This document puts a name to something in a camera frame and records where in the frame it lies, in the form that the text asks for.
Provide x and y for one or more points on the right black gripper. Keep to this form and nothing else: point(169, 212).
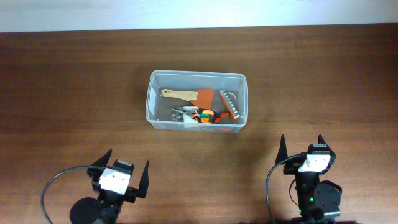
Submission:
point(292, 165)

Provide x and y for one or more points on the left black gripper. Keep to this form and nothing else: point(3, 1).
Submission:
point(132, 193)

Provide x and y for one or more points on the copper terminal bar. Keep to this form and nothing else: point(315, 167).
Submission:
point(229, 104)

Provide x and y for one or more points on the red handled cutting pliers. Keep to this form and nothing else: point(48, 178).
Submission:
point(216, 119)

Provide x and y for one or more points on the orange black long-nose pliers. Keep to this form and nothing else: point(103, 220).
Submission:
point(194, 111)

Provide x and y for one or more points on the clear plastic container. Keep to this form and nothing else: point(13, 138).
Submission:
point(159, 108)

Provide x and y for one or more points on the orange scraper wooden handle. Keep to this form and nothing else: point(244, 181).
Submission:
point(201, 98)

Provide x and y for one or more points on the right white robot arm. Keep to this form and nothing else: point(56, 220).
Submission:
point(318, 201)

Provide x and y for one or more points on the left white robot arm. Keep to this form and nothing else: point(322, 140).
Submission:
point(90, 210)

